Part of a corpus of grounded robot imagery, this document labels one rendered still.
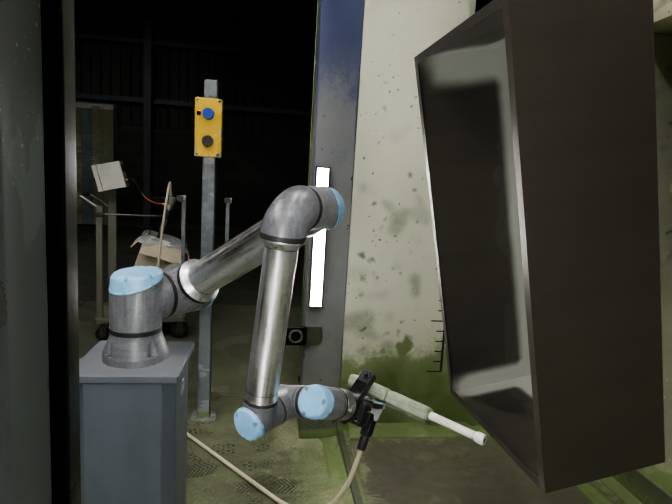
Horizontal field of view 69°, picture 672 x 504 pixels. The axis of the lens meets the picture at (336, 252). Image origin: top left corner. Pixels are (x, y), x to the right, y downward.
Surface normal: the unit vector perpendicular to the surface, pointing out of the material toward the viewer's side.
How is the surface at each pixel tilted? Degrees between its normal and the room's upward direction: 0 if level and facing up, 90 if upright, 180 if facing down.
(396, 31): 90
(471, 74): 90
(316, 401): 67
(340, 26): 90
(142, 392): 90
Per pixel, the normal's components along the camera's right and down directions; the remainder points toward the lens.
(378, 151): 0.13, 0.14
